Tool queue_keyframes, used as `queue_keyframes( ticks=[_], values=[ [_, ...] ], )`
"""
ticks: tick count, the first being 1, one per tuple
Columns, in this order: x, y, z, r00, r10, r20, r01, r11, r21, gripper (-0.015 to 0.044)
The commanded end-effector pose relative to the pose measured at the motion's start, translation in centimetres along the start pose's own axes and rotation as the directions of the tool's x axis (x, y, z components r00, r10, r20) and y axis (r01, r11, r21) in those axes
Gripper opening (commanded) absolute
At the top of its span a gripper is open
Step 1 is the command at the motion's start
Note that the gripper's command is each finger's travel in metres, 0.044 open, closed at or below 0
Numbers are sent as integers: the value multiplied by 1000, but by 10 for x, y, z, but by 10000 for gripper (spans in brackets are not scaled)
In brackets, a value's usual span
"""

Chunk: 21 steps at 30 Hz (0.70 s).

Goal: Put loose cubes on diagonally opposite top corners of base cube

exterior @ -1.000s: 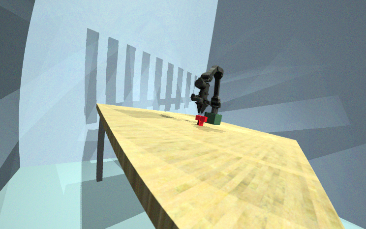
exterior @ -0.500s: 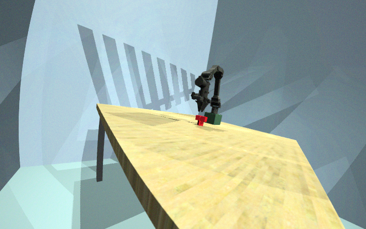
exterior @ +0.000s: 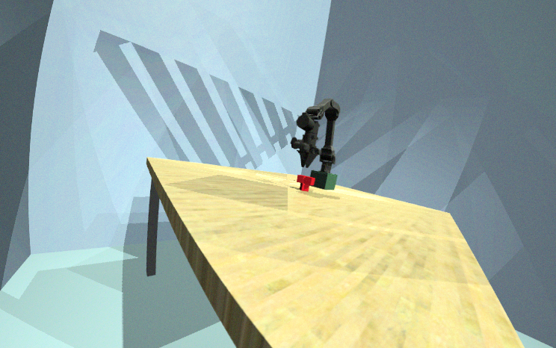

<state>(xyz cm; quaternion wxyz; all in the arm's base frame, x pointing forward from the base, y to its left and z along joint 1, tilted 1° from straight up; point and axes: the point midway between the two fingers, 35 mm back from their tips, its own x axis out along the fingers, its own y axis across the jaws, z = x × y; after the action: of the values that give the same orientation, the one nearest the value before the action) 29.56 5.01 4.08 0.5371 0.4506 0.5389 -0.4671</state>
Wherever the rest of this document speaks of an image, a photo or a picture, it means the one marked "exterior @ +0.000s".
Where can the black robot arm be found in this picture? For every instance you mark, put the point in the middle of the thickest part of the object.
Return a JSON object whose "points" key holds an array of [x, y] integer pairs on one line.
{"points": [[307, 122]]}

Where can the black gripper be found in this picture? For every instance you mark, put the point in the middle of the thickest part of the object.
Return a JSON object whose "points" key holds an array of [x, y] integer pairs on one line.
{"points": [[308, 150]]}

